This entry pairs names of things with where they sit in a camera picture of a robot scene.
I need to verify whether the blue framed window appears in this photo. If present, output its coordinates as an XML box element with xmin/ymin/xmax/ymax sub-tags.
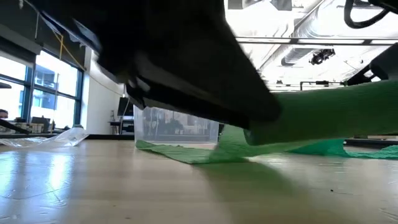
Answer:
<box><xmin>0</xmin><ymin>51</ymin><xmax>84</xmax><ymax>129</ymax></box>

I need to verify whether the black office desk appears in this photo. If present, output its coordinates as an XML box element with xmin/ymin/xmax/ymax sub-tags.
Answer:
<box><xmin>0</xmin><ymin>115</ymin><xmax>55</xmax><ymax>134</ymax></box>

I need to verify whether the flat clear plastic bag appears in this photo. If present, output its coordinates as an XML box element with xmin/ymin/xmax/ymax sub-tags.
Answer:
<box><xmin>0</xmin><ymin>126</ymin><xmax>91</xmax><ymax>148</ymax></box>

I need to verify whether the silver ventilation duct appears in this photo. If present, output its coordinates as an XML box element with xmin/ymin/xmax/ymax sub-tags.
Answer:
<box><xmin>281</xmin><ymin>0</ymin><xmax>346</xmax><ymax>67</ymax></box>

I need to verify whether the clear plastic storage box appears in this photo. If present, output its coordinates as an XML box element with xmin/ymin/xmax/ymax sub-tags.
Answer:
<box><xmin>133</xmin><ymin>105</ymin><xmax>220</xmax><ymax>146</ymax></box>

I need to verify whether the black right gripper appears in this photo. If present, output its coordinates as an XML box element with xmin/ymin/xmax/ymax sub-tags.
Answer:
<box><xmin>346</xmin><ymin>43</ymin><xmax>398</xmax><ymax>86</ymax></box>

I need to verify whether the white ceiling unit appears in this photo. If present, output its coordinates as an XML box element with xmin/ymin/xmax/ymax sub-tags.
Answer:
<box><xmin>226</xmin><ymin>0</ymin><xmax>294</xmax><ymax>12</ymax></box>

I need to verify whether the green elastic bandage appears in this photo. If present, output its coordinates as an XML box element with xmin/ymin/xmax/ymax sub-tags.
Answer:
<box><xmin>136</xmin><ymin>80</ymin><xmax>398</xmax><ymax>165</ymax></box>

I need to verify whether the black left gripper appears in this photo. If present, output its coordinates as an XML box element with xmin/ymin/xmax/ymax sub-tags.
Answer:
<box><xmin>30</xmin><ymin>0</ymin><xmax>282</xmax><ymax>130</ymax></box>

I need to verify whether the black computer monitor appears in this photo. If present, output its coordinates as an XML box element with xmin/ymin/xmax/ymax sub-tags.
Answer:
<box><xmin>117</xmin><ymin>96</ymin><xmax>135</xmax><ymax>118</ymax></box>

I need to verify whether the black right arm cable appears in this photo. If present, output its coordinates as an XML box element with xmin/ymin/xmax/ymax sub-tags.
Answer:
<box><xmin>343</xmin><ymin>0</ymin><xmax>391</xmax><ymax>30</ymax></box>

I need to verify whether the black ceiling spotlight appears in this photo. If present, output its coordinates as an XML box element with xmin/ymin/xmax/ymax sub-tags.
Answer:
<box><xmin>309</xmin><ymin>48</ymin><xmax>336</xmax><ymax>66</ymax></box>

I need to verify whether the long ceiling light strip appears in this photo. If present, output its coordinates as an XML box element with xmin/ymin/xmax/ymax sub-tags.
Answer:
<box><xmin>236</xmin><ymin>36</ymin><xmax>398</xmax><ymax>45</ymax></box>

